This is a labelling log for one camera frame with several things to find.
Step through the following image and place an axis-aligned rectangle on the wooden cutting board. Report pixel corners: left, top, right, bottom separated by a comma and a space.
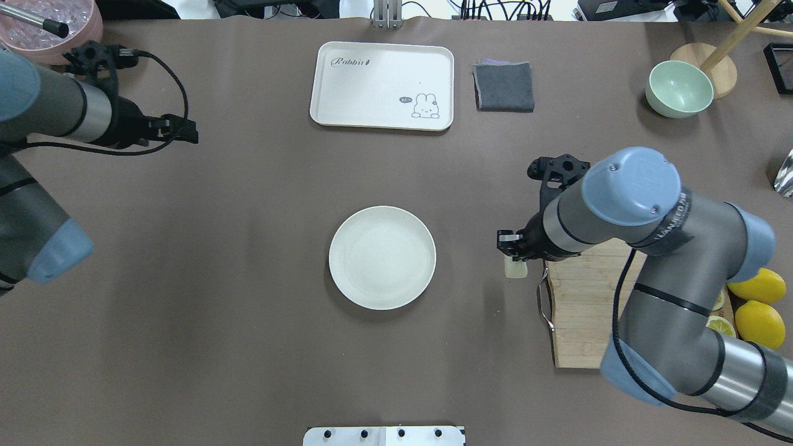
537, 238, 746, 372

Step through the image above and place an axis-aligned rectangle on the whole yellow lemon round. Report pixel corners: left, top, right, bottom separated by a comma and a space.
735, 301, 786, 349

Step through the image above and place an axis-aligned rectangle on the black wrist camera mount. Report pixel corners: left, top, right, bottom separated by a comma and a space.
527, 154, 592, 211

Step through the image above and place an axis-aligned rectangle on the pink ice bucket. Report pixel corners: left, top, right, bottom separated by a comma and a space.
1, 1, 103, 65

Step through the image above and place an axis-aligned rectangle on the cream round plate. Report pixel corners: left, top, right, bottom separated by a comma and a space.
328, 206, 437, 311

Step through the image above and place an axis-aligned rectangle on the lemon half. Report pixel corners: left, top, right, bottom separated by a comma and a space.
706, 315, 738, 339
711, 289, 727, 312

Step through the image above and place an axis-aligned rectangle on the black frame object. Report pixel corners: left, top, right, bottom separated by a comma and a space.
763, 43, 792, 95

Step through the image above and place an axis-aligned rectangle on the grey robot arm near bucket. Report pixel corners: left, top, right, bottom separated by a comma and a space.
2, 42, 196, 294

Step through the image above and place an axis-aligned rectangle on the whole yellow lemon oval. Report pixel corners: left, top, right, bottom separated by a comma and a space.
726, 268, 787, 305

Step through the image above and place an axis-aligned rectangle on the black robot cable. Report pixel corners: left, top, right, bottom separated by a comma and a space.
611, 248, 793, 444

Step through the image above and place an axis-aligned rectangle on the mint green bowl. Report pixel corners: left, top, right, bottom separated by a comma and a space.
644, 60, 716, 119

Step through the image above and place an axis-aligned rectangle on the grey folded cloth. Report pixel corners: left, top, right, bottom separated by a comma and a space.
472, 59, 535, 113

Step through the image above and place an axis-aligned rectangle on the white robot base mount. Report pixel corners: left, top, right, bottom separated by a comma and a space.
302, 426, 467, 445

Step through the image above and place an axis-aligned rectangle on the pale cylindrical bun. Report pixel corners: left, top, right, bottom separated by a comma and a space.
504, 256, 528, 279

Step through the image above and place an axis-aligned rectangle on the black gripper with bun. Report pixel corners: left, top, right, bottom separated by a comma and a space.
496, 212, 558, 261

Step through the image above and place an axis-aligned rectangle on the white rabbit tray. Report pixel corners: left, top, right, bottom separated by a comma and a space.
309, 42, 454, 132

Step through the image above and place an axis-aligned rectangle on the lemon half lower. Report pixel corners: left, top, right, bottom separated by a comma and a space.
706, 315, 738, 339

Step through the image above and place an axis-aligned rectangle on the lemon half upper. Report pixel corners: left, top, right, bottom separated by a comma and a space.
711, 289, 727, 312

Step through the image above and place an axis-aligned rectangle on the grey robot arm with bun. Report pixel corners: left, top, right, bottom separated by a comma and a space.
497, 147, 791, 442

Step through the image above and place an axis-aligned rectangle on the black wrist camera near bucket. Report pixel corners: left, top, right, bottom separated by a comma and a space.
62, 40, 139, 95

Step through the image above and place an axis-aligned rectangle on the metal camera post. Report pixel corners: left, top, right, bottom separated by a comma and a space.
371, 0, 404, 29

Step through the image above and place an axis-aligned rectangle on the metal scoop handle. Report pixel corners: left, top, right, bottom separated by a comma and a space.
1, 2, 70, 38

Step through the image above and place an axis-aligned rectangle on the black gripper near bucket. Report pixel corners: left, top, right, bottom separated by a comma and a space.
108, 97, 171, 149

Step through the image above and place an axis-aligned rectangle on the wooden stand with base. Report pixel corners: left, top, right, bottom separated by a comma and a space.
670, 1, 791, 99

